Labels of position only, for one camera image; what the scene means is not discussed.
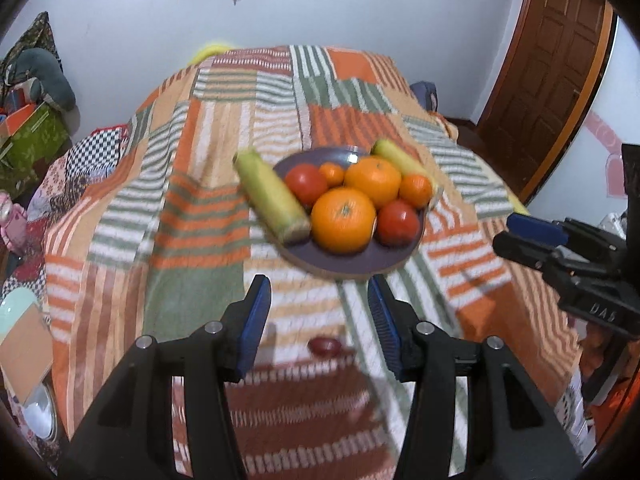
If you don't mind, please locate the red tomato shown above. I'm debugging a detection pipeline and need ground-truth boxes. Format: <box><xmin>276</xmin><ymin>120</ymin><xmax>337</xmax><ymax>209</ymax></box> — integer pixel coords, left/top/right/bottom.
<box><xmin>285</xmin><ymin>164</ymin><xmax>328</xmax><ymax>207</ymax></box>
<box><xmin>376</xmin><ymin>199</ymin><xmax>421</xmax><ymax>247</ymax></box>

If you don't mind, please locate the mint green bowl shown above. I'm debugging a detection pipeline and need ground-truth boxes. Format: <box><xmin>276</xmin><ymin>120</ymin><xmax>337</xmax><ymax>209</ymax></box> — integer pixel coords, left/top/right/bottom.
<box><xmin>0</xmin><ymin>287</ymin><xmax>41</xmax><ymax>336</ymax></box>

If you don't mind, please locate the purple plate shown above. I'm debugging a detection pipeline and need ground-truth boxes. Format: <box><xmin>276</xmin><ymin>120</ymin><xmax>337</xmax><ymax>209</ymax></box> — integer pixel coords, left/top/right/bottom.
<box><xmin>272</xmin><ymin>146</ymin><xmax>431</xmax><ymax>278</ymax></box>

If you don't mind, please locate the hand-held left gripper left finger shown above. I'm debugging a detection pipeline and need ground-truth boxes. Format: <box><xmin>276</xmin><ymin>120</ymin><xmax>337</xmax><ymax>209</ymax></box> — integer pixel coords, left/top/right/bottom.
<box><xmin>57</xmin><ymin>274</ymin><xmax>272</xmax><ymax>480</ymax></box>

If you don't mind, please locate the large orange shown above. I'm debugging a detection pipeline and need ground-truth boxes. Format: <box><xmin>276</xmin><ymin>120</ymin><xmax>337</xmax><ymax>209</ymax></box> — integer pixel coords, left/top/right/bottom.
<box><xmin>344</xmin><ymin>156</ymin><xmax>402</xmax><ymax>208</ymax></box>
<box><xmin>311</xmin><ymin>186</ymin><xmax>377</xmax><ymax>255</ymax></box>

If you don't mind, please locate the brown cardboard sheet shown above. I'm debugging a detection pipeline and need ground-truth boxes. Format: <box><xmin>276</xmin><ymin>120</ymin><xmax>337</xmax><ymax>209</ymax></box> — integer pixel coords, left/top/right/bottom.
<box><xmin>0</xmin><ymin>305</ymin><xmax>53</xmax><ymax>406</ymax></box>

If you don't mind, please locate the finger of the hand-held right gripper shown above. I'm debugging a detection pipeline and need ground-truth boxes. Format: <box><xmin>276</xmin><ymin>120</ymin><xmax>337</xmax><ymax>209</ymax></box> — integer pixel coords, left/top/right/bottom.
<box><xmin>506</xmin><ymin>212</ymin><xmax>626</xmax><ymax>252</ymax></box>
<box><xmin>492</xmin><ymin>232</ymin><xmax>568</xmax><ymax>275</ymax></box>

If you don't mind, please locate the dark patterned cushion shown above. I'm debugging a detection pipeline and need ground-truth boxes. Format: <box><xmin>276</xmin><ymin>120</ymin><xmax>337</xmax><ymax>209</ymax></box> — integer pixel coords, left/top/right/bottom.
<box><xmin>0</xmin><ymin>11</ymin><xmax>63</xmax><ymax>91</ymax></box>

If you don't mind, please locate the brown wooden door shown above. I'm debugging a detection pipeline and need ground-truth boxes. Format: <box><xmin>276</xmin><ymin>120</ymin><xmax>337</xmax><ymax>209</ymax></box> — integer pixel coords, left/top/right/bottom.
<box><xmin>477</xmin><ymin>0</ymin><xmax>608</xmax><ymax>201</ymax></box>

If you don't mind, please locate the pink wall sticker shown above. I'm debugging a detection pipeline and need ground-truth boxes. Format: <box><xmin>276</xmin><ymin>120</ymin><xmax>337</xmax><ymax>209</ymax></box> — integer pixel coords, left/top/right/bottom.
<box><xmin>585</xmin><ymin>110</ymin><xmax>626</xmax><ymax>196</ymax></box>

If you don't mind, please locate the striped patchwork blanket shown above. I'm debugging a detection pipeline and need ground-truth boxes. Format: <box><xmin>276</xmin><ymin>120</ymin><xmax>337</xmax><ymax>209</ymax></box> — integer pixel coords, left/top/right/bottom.
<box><xmin>42</xmin><ymin>45</ymin><xmax>583</xmax><ymax>480</ymax></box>

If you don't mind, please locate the small tangerine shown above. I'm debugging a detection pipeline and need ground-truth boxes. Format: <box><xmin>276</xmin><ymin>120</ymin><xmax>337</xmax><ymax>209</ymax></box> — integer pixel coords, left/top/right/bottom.
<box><xmin>318</xmin><ymin>161</ymin><xmax>346</xmax><ymax>187</ymax></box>
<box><xmin>398</xmin><ymin>173</ymin><xmax>433</xmax><ymax>210</ymax></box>

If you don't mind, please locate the small dark red jujube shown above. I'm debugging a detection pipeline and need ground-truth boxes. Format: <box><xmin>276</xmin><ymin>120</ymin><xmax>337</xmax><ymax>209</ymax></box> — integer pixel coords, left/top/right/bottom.
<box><xmin>308</xmin><ymin>337</ymin><xmax>343</xmax><ymax>358</ymax></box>

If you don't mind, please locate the yellow corn cob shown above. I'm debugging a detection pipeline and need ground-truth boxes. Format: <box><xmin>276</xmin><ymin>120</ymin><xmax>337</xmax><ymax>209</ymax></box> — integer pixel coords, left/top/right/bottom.
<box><xmin>233</xmin><ymin>149</ymin><xmax>312</xmax><ymax>246</ymax></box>
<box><xmin>371</xmin><ymin>139</ymin><xmax>438</xmax><ymax>196</ymax></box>

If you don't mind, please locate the orange box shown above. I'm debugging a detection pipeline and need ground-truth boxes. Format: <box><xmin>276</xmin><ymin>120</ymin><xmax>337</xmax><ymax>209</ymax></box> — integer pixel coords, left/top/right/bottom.
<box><xmin>0</xmin><ymin>102</ymin><xmax>38</xmax><ymax>138</ymax></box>

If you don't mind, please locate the blue grey chair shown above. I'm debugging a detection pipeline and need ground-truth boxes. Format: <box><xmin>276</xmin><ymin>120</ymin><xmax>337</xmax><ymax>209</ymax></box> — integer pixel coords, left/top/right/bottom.
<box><xmin>410</xmin><ymin>81</ymin><xmax>440</xmax><ymax>111</ymax></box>

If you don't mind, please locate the grey plush toy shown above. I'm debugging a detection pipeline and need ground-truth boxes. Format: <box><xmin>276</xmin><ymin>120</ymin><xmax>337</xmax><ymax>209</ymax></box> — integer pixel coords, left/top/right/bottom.
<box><xmin>15</xmin><ymin>47</ymin><xmax>77</xmax><ymax>111</ymax></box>

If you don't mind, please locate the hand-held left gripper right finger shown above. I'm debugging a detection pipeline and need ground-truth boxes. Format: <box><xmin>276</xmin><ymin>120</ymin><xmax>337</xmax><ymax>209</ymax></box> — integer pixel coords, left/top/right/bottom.
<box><xmin>367</xmin><ymin>274</ymin><xmax>583</xmax><ymax>480</ymax></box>

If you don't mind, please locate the pink toy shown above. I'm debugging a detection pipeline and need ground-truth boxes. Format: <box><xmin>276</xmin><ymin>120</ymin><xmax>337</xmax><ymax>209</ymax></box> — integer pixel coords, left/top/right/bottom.
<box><xmin>0</xmin><ymin>190</ymin><xmax>28</xmax><ymax>253</ymax></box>

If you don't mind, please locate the yellow curved chair back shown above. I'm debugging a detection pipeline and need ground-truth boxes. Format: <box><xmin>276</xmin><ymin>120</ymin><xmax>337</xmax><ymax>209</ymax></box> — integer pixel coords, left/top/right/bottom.
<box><xmin>187</xmin><ymin>42</ymin><xmax>236</xmax><ymax>66</ymax></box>

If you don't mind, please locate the checkered cloth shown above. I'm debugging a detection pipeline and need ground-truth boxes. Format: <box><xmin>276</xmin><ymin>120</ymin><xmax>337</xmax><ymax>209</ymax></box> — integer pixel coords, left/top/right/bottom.
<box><xmin>65</xmin><ymin>127</ymin><xmax>128</xmax><ymax>186</ymax></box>

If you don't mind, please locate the metal bowl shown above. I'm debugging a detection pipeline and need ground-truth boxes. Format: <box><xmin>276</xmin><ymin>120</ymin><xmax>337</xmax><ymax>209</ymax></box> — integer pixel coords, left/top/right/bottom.
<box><xmin>22</xmin><ymin>380</ymin><xmax>58</xmax><ymax>443</ymax></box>

